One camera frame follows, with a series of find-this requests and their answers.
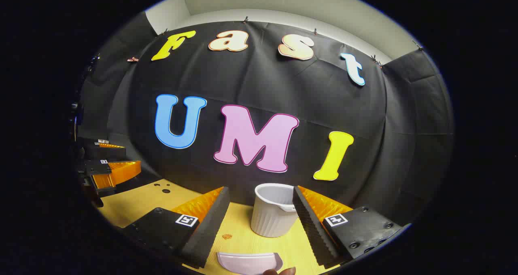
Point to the orange paper trash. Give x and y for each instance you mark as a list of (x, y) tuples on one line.
[(227, 236)]

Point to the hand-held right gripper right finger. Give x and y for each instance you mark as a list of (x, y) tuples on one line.
[(309, 226)]

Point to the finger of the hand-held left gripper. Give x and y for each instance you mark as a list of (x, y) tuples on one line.
[(101, 150), (97, 168)]

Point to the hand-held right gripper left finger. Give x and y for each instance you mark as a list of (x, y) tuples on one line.
[(210, 226)]

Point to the pale lilac plastic dustpan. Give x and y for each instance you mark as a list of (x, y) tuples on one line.
[(249, 263)]

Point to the white ribbed garbage bin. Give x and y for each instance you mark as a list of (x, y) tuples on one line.
[(271, 218)]

